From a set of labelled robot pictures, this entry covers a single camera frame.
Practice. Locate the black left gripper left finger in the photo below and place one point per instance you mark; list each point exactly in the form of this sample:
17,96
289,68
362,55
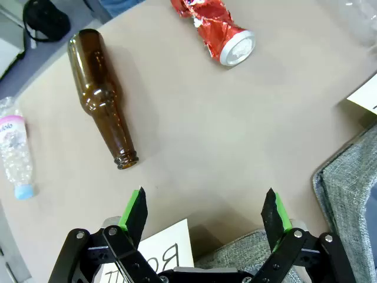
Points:
134,218

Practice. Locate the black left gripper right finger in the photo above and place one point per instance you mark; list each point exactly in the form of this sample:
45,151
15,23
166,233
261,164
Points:
272,218

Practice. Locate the pink label plastic bottle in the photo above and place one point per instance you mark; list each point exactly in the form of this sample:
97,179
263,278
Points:
14,153

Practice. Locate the brown glass beer bottle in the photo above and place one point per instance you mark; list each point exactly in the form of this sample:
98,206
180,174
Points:
94,79

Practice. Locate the crushed red drink can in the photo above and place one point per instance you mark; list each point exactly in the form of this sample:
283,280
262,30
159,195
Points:
218,32

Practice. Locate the clear crushed plastic bottle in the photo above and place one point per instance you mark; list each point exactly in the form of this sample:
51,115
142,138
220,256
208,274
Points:
359,20

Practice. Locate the grey fabric basket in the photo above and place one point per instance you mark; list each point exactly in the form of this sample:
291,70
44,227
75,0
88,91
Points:
344,182
235,250

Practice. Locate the white standing paper card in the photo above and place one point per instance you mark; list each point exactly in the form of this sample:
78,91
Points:
165,250
366,94

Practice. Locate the white box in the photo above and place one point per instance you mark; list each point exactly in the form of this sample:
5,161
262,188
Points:
9,56

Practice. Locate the person in denim shirt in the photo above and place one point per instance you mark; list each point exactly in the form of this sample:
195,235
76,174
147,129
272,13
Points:
117,6

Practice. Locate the black bag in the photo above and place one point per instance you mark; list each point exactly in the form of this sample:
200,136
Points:
47,17

